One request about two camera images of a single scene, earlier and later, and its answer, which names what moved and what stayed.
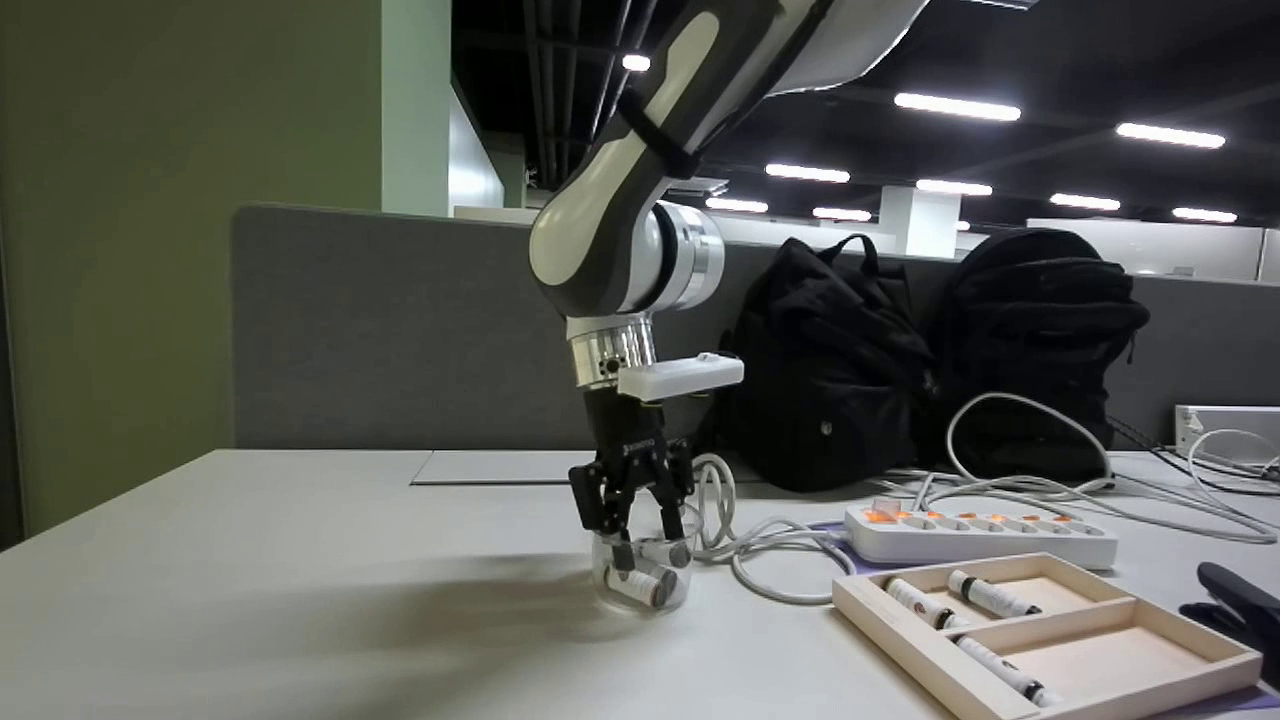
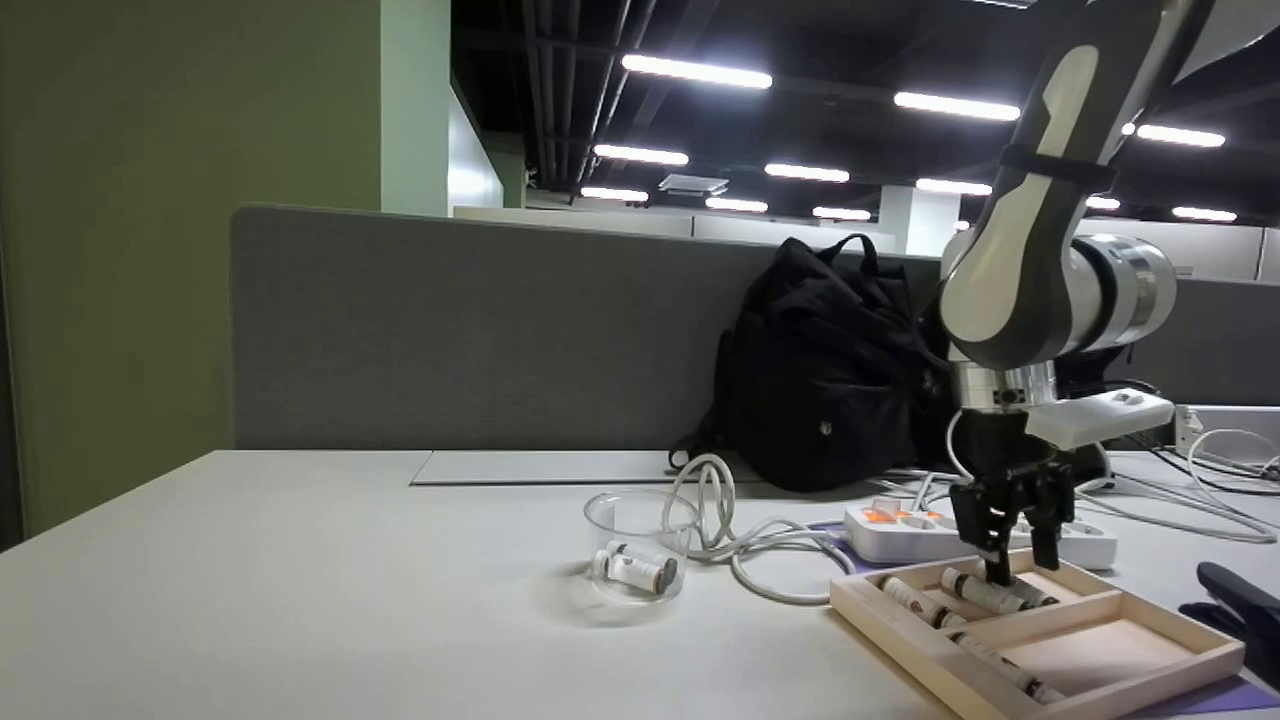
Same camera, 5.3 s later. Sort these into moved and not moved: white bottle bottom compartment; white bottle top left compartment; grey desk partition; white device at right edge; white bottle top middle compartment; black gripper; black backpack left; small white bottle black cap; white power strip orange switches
Moved: white bottle bottom compartment; black gripper; small white bottle black cap
Not moved: white bottle top middle compartment; grey desk partition; white bottle top left compartment; black backpack left; white power strip orange switches; white device at right edge
